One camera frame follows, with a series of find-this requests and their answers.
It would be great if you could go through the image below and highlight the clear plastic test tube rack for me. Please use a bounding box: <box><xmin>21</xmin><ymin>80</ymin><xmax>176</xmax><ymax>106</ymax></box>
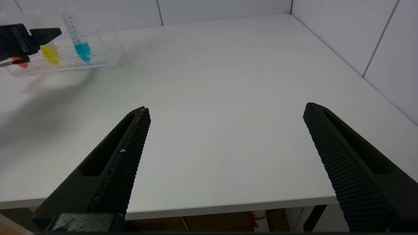
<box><xmin>5</xmin><ymin>22</ymin><xmax>126</xmax><ymax>78</ymax></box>

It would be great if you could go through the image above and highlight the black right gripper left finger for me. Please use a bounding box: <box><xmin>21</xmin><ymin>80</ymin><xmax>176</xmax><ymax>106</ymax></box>
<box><xmin>33</xmin><ymin>106</ymin><xmax>151</xmax><ymax>233</ymax></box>

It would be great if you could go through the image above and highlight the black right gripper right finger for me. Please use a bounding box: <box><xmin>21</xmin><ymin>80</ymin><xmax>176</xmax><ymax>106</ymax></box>
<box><xmin>303</xmin><ymin>102</ymin><xmax>418</xmax><ymax>233</ymax></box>

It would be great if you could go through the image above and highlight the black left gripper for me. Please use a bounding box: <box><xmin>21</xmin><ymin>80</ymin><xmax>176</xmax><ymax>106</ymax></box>
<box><xmin>0</xmin><ymin>23</ymin><xmax>62</xmax><ymax>68</ymax></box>

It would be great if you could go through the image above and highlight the blue pigment test tube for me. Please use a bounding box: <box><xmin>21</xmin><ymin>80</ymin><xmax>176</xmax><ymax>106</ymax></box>
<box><xmin>62</xmin><ymin>14</ymin><xmax>92</xmax><ymax>63</ymax></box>

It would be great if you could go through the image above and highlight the white table leg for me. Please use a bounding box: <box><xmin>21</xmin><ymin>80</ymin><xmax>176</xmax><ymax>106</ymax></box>
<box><xmin>251</xmin><ymin>211</ymin><xmax>269</xmax><ymax>231</ymax></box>

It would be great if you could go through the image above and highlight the red pigment test tube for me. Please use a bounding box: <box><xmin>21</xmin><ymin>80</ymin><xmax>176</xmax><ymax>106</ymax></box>
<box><xmin>11</xmin><ymin>57</ymin><xmax>30</xmax><ymax>69</ymax></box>

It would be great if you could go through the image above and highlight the black metal bar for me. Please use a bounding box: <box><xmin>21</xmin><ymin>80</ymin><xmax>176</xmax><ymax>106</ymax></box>
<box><xmin>304</xmin><ymin>205</ymin><xmax>327</xmax><ymax>232</ymax></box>

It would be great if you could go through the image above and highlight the yellow pigment test tube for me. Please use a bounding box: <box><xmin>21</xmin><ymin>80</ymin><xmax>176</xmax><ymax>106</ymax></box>
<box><xmin>31</xmin><ymin>9</ymin><xmax>61</xmax><ymax>66</ymax></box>

